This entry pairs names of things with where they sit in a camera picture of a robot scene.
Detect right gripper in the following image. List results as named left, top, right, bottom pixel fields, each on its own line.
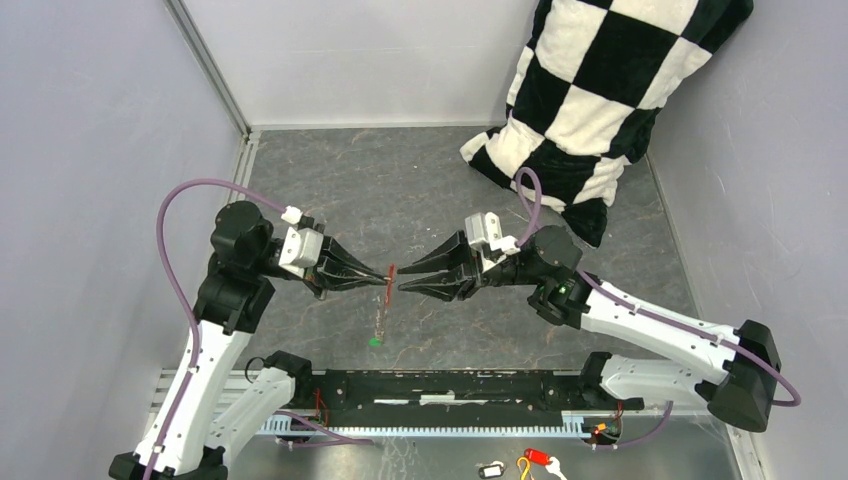
left=397, top=230, right=545, bottom=303

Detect red key tag with keyring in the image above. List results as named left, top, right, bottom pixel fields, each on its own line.
left=374, top=263, right=396, bottom=342

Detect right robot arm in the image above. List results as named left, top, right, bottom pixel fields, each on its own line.
left=397, top=226, right=781, bottom=433

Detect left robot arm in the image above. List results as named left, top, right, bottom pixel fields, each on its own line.
left=109, top=200, right=388, bottom=479

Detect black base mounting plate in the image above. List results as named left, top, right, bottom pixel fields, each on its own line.
left=283, top=370, right=645, bottom=428

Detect red key tag bottom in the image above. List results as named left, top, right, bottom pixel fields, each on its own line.
left=523, top=448, right=552, bottom=466

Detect black white checkered blanket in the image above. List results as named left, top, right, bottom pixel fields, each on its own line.
left=460, top=0, right=754, bottom=247

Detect yellow carabiner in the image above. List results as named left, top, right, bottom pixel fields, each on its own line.
left=516, top=456, right=534, bottom=480

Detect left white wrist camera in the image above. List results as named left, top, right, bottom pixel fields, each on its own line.
left=278, top=206, right=324, bottom=274

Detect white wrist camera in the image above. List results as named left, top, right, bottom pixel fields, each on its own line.
left=464, top=212, right=520, bottom=263
left=278, top=206, right=324, bottom=274

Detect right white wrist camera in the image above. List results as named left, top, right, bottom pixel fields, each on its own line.
left=464, top=212, right=520, bottom=263

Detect white slotted cable duct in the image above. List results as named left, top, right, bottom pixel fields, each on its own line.
left=256, top=414, right=590, bottom=440

